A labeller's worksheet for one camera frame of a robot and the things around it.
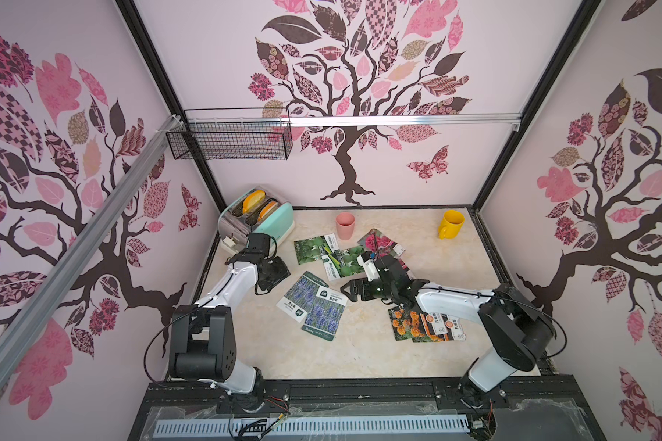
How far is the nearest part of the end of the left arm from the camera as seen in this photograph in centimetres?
69

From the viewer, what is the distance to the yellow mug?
1.06 m

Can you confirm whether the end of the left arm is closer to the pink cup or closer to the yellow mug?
the pink cup
